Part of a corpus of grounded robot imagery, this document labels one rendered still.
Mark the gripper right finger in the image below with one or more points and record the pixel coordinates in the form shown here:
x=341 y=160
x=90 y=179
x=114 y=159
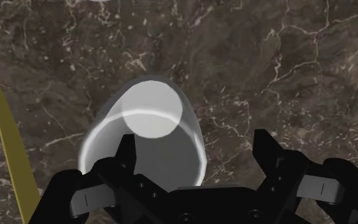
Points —
x=287 y=180

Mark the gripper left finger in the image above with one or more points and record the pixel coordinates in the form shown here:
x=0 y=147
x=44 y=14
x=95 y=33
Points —
x=117 y=183

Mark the clear drinking glass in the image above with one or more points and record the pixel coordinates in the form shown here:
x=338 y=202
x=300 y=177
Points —
x=163 y=155

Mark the yellow pointed blade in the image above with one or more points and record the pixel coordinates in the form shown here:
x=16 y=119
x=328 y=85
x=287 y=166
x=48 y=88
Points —
x=12 y=149

